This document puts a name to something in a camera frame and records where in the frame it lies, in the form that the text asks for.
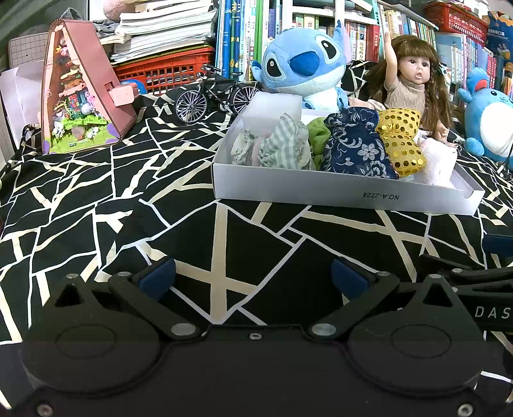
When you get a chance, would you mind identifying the white cardboard box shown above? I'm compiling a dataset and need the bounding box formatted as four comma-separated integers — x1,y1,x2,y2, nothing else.
212,98,485,216

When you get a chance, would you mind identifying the row of upright books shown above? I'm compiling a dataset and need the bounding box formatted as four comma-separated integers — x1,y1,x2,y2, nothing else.
214,0,506,105

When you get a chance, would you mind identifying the black model bicycle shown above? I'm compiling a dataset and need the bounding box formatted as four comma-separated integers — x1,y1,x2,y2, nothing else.
174,63,261,126

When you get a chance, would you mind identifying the pale floral scrunchie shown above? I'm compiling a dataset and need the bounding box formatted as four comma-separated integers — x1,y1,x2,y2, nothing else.
230,128,261,166

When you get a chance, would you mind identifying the red plastic crate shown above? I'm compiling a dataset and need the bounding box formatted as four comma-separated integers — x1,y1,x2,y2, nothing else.
114,47,217,96

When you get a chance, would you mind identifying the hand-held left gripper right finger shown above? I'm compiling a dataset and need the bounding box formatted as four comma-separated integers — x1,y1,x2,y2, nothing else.
308,258,461,339

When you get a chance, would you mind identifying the black white patterned blanket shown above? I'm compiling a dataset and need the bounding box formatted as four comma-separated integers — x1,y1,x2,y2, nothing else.
0,60,513,386

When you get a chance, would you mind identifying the blue alien plush toy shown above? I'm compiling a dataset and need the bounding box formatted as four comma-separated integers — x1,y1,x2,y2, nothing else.
252,20,353,113

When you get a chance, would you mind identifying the stack of flat books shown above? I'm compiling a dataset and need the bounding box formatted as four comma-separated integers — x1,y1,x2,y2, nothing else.
98,0,219,65

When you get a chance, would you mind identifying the pink miniature house model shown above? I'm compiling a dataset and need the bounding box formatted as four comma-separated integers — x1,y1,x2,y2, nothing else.
40,20,138,155

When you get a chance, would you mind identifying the long-haired baby doll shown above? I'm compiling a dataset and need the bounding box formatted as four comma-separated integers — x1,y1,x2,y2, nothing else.
363,31,458,149

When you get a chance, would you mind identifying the red mesh basket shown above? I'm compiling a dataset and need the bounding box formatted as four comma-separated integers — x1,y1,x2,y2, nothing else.
424,2,490,43

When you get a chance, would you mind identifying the grey cloth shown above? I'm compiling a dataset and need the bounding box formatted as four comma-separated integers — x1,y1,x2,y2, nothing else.
90,18,121,41

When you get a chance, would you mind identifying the white foam block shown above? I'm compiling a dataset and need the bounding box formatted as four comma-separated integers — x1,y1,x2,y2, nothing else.
244,93,303,131

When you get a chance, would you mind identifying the pink mushroom plush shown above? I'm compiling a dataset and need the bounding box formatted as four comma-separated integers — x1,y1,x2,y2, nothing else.
102,0,139,21

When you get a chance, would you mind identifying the green checked scrunchie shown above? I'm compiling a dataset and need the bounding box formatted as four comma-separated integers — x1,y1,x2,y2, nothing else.
256,113,315,171

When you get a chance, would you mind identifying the gold sequin scrunchie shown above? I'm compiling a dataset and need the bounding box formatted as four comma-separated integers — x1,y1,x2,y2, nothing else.
376,107,427,178

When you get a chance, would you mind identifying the grey grid cutting mat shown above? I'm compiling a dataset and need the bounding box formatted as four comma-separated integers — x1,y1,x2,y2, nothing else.
7,35,46,71

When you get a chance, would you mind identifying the white paper sheet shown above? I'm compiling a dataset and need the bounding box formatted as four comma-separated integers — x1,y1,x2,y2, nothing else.
0,60,45,161

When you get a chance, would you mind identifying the round blue plush toy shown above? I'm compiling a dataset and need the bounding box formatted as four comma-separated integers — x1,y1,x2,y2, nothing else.
457,67,513,161

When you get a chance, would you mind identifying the blue round container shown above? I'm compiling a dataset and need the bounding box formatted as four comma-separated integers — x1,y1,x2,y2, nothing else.
119,79,148,96

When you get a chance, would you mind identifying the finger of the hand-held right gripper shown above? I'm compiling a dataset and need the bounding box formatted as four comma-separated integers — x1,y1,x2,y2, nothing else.
419,254,513,287
482,234,513,254

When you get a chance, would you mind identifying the blue printed box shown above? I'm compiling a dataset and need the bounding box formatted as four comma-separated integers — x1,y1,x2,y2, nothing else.
483,11,513,65

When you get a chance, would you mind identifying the white fluffy cloth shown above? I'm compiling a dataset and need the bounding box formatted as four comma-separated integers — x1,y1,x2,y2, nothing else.
415,134,458,187

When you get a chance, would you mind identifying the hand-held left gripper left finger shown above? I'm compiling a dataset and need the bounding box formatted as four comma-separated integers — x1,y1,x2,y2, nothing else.
52,257,201,339

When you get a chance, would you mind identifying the navy floral scrunchie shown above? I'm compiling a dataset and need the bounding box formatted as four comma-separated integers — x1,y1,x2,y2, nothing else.
323,106,399,180

